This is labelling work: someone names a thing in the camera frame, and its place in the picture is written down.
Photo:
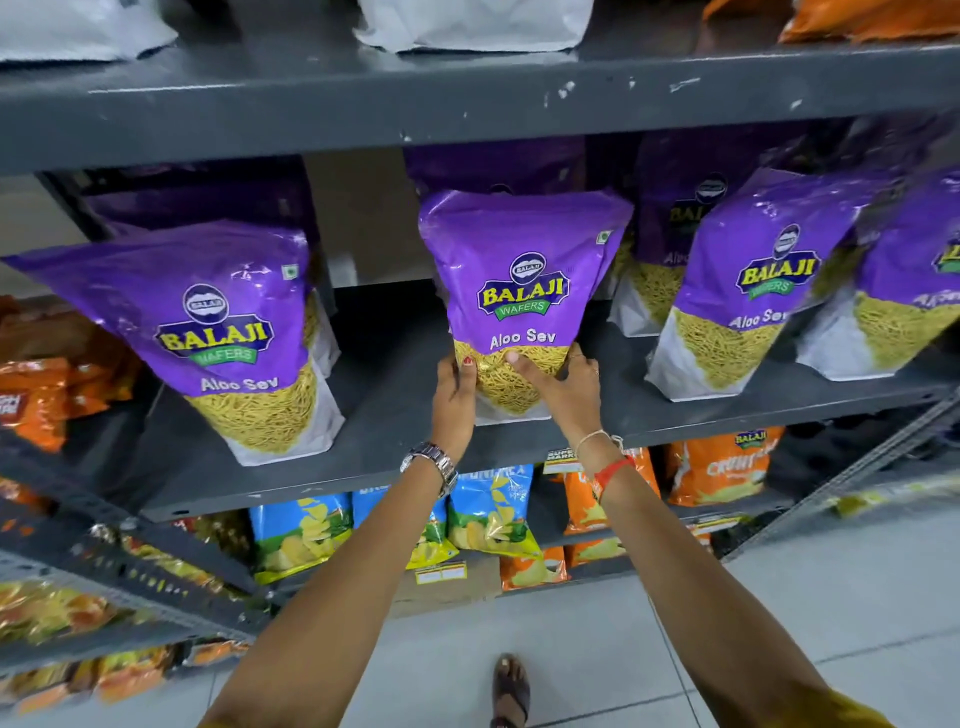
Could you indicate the brown sandal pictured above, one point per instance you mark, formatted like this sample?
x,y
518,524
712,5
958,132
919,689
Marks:
x,y
511,694

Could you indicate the purple snack packet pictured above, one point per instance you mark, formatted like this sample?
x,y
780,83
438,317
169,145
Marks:
x,y
525,255

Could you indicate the grey metal shelf rack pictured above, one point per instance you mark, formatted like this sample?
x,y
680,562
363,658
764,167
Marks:
x,y
390,97

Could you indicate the person's left forearm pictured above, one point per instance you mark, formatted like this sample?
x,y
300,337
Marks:
x,y
337,615

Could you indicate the person's right thumb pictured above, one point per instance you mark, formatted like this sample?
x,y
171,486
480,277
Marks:
x,y
526,369

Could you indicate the silver wristwatch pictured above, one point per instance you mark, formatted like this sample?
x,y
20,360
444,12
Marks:
x,y
435,459

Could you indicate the person's right hand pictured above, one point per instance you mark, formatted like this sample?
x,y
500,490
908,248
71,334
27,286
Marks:
x,y
574,401

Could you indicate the yellow sleeve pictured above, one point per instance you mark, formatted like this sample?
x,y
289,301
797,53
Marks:
x,y
832,712

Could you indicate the orange chip packet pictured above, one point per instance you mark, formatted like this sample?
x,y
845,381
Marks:
x,y
594,550
532,571
579,504
720,469

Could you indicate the white shelf price label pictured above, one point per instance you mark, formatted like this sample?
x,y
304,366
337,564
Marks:
x,y
712,523
441,574
561,462

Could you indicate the row of yellow snack packets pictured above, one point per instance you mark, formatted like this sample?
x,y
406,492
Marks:
x,y
52,607

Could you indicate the grey perforated side rack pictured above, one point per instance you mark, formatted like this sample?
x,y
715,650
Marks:
x,y
112,570

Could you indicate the blue chip packet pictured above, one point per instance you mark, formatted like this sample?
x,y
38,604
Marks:
x,y
300,536
435,544
487,510

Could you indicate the person's right forearm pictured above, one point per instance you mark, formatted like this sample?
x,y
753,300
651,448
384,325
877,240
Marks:
x,y
697,600

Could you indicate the brown cardboard box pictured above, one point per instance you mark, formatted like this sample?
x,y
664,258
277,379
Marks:
x,y
450,592

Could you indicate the person's left thumb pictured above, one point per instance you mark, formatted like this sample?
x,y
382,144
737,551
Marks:
x,y
468,373

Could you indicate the person's left hand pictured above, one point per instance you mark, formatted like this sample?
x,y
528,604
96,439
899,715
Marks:
x,y
450,409

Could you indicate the white plastic bag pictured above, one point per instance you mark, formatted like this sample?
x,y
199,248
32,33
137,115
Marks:
x,y
472,21
67,26

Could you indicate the row of purple packets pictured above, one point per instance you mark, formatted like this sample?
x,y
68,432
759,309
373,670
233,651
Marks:
x,y
225,300

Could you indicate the orange packets with glossy wrap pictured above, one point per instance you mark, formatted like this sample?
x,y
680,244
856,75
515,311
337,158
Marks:
x,y
862,16

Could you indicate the pile of orange snack packets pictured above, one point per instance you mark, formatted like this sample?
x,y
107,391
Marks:
x,y
45,390

